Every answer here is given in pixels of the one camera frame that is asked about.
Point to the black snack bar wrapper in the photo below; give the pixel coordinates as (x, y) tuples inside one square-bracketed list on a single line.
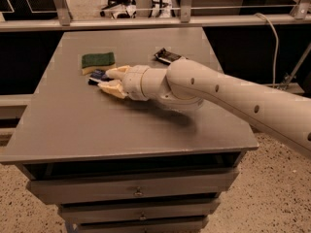
[(167, 57)]

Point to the middle grey drawer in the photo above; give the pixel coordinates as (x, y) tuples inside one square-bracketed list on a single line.
[(140, 211)]

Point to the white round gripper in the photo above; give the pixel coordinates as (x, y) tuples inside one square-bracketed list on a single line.
[(133, 82)]

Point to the blue rxbar blueberry wrapper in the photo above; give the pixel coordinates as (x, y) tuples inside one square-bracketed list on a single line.
[(97, 77)]

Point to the bottom grey drawer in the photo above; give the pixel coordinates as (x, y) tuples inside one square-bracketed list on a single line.
[(188, 223)]

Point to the grey metal railing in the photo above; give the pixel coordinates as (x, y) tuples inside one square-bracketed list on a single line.
[(74, 15)]

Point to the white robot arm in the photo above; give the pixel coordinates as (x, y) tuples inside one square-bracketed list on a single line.
[(185, 84)]

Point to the grey drawer cabinet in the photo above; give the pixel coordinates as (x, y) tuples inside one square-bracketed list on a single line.
[(72, 130)]

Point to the green yellow sponge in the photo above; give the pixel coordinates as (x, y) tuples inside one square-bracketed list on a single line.
[(101, 61)]

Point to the grey drawer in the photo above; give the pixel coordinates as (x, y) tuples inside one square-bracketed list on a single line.
[(136, 186), (140, 211), (188, 223)]

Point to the top grey drawer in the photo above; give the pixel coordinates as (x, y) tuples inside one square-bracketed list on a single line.
[(136, 186)]

